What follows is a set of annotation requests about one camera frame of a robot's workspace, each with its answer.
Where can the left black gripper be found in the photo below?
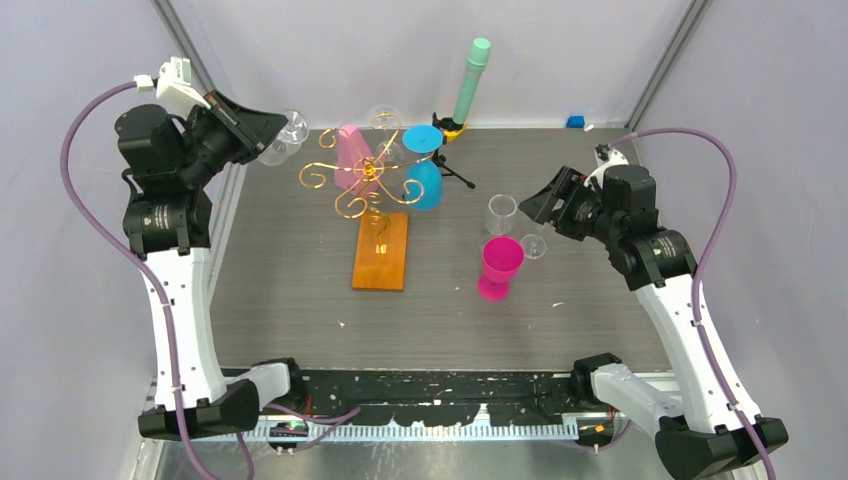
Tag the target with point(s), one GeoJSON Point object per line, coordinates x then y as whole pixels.
{"type": "Point", "coordinates": [251, 131]}

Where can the gold wire glass rack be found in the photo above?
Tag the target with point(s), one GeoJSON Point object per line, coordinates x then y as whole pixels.
{"type": "Point", "coordinates": [366, 193]}

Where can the black yellow tripod stand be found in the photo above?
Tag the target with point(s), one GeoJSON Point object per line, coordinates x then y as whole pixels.
{"type": "Point", "coordinates": [451, 131]}

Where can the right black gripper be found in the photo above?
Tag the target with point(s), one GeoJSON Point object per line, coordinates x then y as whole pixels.
{"type": "Point", "coordinates": [567, 184]}

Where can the orange wooden rack base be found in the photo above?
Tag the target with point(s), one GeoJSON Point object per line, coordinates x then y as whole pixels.
{"type": "Point", "coordinates": [381, 253]}

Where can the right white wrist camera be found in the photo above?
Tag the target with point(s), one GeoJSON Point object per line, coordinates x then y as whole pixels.
{"type": "Point", "coordinates": [606, 157]}

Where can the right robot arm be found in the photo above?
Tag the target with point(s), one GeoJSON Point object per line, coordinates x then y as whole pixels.
{"type": "Point", "coordinates": [713, 426]}

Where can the black base frame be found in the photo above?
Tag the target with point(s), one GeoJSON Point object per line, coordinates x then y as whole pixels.
{"type": "Point", "coordinates": [441, 398]}

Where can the light pink plastic glass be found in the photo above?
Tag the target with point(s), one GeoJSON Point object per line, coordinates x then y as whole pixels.
{"type": "Point", "coordinates": [350, 147]}

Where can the magenta plastic wine glass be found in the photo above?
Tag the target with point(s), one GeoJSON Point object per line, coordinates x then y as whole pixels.
{"type": "Point", "coordinates": [502, 258]}

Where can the small blue block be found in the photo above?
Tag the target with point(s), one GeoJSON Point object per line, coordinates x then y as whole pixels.
{"type": "Point", "coordinates": [576, 122]}

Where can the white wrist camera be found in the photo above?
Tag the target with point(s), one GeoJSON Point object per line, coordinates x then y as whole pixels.
{"type": "Point", "coordinates": [606, 157]}
{"type": "Point", "coordinates": [173, 87]}

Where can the mint green cylinder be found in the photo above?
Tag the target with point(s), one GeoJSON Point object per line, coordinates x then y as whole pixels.
{"type": "Point", "coordinates": [476, 62]}

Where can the clear flute glass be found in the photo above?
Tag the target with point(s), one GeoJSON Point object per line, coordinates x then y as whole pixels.
{"type": "Point", "coordinates": [499, 217]}

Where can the clear wine glass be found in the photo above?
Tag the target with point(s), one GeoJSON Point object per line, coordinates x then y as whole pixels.
{"type": "Point", "coordinates": [534, 243]}

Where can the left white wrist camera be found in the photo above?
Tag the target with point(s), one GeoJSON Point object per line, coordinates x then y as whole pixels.
{"type": "Point", "coordinates": [173, 87]}

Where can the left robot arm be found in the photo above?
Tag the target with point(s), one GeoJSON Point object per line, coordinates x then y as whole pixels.
{"type": "Point", "coordinates": [170, 160]}

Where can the slotted metal rail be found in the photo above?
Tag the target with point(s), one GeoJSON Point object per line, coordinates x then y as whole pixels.
{"type": "Point", "coordinates": [568, 431]}

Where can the blue plastic wine glass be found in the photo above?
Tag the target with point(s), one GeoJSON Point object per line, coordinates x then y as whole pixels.
{"type": "Point", "coordinates": [423, 183]}

